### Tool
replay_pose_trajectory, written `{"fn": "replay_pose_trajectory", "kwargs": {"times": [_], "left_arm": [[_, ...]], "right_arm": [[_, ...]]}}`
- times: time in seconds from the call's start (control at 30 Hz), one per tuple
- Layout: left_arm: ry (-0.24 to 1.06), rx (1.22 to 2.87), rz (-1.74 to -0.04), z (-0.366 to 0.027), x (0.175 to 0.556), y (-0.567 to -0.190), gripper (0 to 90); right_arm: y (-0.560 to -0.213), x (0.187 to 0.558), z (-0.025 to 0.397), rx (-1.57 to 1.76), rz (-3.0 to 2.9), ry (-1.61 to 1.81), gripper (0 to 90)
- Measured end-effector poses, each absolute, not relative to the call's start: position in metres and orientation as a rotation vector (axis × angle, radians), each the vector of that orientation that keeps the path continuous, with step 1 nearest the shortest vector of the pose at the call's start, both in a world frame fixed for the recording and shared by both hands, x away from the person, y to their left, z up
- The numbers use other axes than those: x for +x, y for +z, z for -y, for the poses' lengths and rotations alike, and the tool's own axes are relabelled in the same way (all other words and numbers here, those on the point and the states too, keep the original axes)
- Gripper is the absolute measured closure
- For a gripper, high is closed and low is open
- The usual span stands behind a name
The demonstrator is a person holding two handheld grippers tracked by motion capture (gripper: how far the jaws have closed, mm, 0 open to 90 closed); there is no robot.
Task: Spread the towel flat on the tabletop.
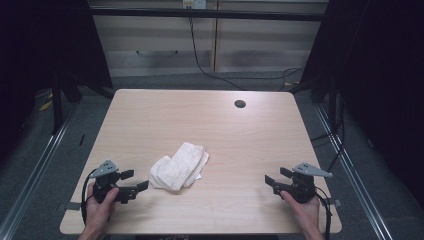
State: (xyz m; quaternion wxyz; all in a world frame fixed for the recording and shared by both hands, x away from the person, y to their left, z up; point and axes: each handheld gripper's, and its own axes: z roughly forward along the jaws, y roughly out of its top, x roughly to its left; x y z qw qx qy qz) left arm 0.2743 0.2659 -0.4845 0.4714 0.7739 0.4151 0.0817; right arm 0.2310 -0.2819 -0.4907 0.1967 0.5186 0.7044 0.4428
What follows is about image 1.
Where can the black metal stand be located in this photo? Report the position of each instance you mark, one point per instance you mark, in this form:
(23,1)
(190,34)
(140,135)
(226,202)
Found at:
(331,100)
(57,106)

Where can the person's right hand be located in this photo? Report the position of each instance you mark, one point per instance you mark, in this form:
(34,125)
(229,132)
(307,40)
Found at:
(307,215)

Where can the white wall outlet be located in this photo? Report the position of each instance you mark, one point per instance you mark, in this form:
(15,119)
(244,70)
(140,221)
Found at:
(194,4)

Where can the black horizontal bar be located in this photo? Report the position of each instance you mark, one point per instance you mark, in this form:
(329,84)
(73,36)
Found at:
(206,14)

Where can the yellow object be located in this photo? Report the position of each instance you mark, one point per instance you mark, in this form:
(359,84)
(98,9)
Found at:
(45,106)

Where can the black curtain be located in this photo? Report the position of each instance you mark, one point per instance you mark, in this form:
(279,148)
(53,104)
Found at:
(43,43)
(383,83)

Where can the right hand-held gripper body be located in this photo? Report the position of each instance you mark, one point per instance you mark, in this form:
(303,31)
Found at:
(301,188)

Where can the grey tape piece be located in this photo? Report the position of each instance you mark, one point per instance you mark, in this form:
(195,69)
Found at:
(335,202)
(71,206)

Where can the white cloth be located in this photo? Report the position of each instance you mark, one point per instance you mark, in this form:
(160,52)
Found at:
(178,168)

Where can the person's left hand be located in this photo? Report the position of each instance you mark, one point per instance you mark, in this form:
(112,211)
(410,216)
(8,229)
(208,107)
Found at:
(98,213)

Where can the metal floor rail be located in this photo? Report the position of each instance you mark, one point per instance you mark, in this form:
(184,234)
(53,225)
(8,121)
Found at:
(36,166)
(353,176)

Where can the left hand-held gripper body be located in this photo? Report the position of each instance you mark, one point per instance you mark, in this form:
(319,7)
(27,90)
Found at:
(106,181)

